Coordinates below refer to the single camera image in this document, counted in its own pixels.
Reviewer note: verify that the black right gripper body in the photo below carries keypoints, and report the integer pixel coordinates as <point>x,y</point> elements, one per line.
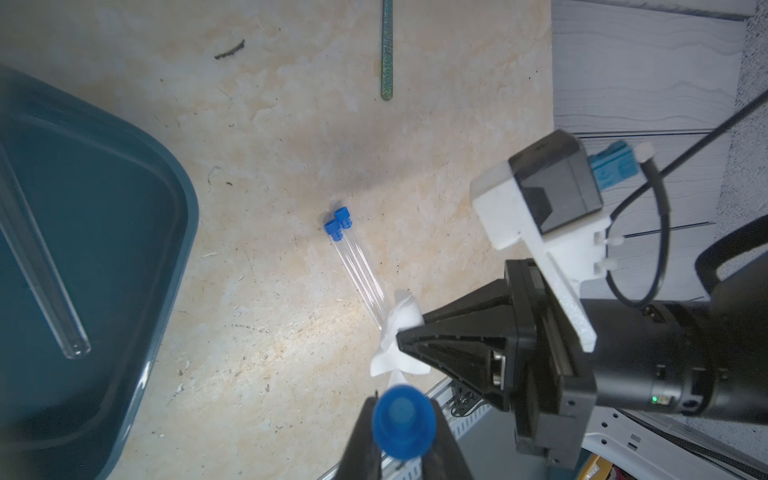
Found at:
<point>545,380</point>

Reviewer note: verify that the white wiping cloth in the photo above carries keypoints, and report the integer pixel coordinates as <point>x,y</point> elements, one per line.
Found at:
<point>388,359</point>

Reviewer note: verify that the teal plastic tub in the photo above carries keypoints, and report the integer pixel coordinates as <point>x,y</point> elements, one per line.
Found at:
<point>119,215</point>

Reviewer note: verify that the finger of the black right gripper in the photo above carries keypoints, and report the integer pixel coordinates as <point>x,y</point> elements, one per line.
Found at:
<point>486,370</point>
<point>495,319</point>

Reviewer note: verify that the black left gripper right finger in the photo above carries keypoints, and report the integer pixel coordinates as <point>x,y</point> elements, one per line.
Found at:
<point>444,460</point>

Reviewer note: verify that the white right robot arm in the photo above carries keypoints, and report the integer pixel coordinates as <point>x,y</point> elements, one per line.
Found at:
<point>694,358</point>

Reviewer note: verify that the test tube blue cap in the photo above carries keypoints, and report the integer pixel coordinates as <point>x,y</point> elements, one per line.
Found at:
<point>343,216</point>
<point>26,242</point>
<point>404,423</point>
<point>347,254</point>

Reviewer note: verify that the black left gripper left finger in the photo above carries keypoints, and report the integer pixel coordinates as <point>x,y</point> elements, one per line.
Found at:
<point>362,456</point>

